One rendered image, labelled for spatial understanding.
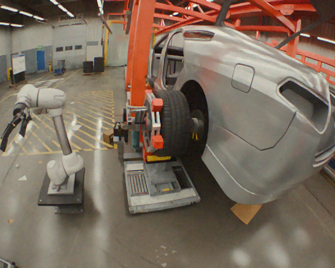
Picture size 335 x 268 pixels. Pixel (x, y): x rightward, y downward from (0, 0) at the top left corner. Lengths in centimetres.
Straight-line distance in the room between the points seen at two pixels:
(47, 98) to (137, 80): 108
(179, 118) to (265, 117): 68
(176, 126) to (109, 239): 125
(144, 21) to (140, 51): 34
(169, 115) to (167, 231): 115
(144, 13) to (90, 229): 226
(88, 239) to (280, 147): 169
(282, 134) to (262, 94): 22
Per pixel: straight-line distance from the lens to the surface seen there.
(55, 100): 86
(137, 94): 172
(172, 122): 117
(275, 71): 77
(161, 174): 179
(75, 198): 157
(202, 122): 144
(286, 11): 339
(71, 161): 151
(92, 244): 164
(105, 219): 172
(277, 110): 75
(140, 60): 165
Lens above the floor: 151
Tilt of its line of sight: 30 degrees down
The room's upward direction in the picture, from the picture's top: 9 degrees clockwise
